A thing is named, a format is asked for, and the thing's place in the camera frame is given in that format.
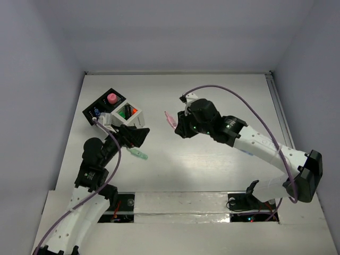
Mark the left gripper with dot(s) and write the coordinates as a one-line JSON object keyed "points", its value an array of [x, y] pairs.
{"points": [[127, 135]]}

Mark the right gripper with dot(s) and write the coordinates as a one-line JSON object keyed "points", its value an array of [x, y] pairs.
{"points": [[183, 127]]}

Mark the green-capped black highlighter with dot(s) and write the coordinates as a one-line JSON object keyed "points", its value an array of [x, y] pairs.
{"points": [[122, 113]]}

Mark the blue-capped black highlighter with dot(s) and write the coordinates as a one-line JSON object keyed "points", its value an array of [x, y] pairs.
{"points": [[128, 111]]}

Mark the pink-capped clear pencil tube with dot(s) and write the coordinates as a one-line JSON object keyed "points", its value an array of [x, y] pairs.
{"points": [[112, 98]]}

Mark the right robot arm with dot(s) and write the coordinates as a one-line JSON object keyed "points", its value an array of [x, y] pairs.
{"points": [[302, 171]]}

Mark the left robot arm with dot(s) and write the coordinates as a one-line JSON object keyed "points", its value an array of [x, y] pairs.
{"points": [[92, 194]]}

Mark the white slotted organizer box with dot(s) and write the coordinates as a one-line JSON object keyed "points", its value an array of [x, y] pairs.
{"points": [[137, 119]]}

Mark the black slotted organizer box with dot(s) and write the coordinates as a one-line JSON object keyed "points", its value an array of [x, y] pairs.
{"points": [[102, 105]]}

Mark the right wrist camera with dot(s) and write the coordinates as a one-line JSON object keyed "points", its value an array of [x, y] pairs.
{"points": [[188, 98]]}

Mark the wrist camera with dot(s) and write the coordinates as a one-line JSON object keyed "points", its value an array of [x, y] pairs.
{"points": [[105, 122], [188, 98]]}

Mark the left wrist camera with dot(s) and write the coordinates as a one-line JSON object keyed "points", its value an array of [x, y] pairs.
{"points": [[105, 122]]}

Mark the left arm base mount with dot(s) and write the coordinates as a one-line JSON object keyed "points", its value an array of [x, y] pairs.
{"points": [[122, 212]]}

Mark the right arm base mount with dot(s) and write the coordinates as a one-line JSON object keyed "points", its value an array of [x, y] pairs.
{"points": [[245, 207]]}

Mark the aluminium side rail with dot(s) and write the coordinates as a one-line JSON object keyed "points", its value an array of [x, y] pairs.
{"points": [[287, 132]]}

